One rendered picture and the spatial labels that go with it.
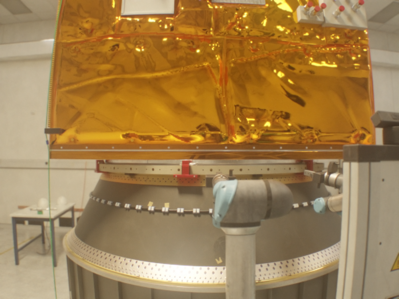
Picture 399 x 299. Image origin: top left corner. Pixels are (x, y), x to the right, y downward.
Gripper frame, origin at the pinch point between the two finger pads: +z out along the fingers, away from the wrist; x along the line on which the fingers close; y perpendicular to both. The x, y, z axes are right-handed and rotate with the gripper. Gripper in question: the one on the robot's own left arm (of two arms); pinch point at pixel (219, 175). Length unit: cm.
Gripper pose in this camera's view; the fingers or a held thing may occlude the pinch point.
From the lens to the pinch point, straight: 151.4
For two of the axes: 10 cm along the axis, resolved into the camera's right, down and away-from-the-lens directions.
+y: 0.0, -9.9, -1.4
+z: 0.1, -1.4, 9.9
